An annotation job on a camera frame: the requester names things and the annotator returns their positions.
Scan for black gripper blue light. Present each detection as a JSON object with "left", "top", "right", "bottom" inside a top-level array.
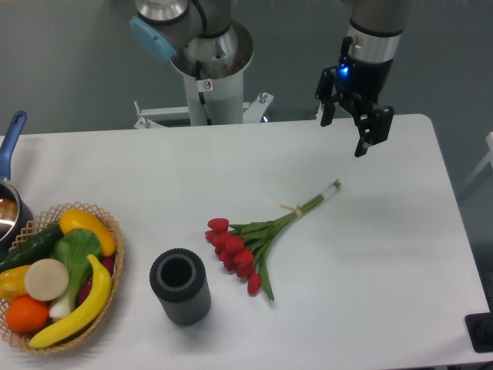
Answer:
[{"left": 315, "top": 54, "right": 394, "bottom": 157}]

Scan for red tulip bouquet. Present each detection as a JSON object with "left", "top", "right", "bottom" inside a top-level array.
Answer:
[{"left": 204, "top": 180, "right": 342, "bottom": 301}]

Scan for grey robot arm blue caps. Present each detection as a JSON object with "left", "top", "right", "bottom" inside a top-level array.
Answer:
[{"left": 129, "top": 1, "right": 411, "bottom": 156}]

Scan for dark grey ribbed vase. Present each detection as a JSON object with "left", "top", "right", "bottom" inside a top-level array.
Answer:
[{"left": 149, "top": 248, "right": 211, "bottom": 326}]

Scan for black device at table edge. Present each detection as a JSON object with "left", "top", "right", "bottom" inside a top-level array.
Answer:
[{"left": 464, "top": 312, "right": 492, "bottom": 353}]

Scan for dark red vegetable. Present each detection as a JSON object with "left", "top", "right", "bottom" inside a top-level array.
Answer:
[{"left": 77, "top": 256, "right": 115, "bottom": 306}]

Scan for yellow squash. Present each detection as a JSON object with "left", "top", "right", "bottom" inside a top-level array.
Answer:
[{"left": 59, "top": 208, "right": 116, "bottom": 257}]

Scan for yellow banana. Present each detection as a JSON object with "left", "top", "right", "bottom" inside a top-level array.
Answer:
[{"left": 29, "top": 254, "right": 112, "bottom": 349}]

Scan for green bok choy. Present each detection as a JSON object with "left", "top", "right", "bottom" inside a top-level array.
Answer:
[{"left": 49, "top": 228, "right": 102, "bottom": 321}]

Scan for woven wicker basket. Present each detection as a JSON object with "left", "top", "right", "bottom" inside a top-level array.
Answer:
[{"left": 1, "top": 201, "right": 125, "bottom": 355}]

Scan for dark green cucumber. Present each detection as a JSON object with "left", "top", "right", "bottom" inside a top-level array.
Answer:
[{"left": 1, "top": 224, "right": 64, "bottom": 272}]

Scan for beige round wooden disc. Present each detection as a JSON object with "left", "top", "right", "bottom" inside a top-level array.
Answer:
[{"left": 24, "top": 258, "right": 69, "bottom": 301}]

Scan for yellow bell pepper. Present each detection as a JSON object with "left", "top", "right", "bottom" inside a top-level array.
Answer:
[{"left": 0, "top": 265, "right": 30, "bottom": 301}]

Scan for orange fruit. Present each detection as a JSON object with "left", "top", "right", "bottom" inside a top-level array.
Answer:
[{"left": 5, "top": 295, "right": 49, "bottom": 333}]

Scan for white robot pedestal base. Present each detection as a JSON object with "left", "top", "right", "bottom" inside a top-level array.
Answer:
[{"left": 130, "top": 17, "right": 274, "bottom": 126}]

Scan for white furniture frame right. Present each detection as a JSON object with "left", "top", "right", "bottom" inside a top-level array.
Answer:
[{"left": 457, "top": 132, "right": 492, "bottom": 205}]

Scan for blue handled saucepan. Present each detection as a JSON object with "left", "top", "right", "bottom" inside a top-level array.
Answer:
[{"left": 1, "top": 111, "right": 32, "bottom": 261}]

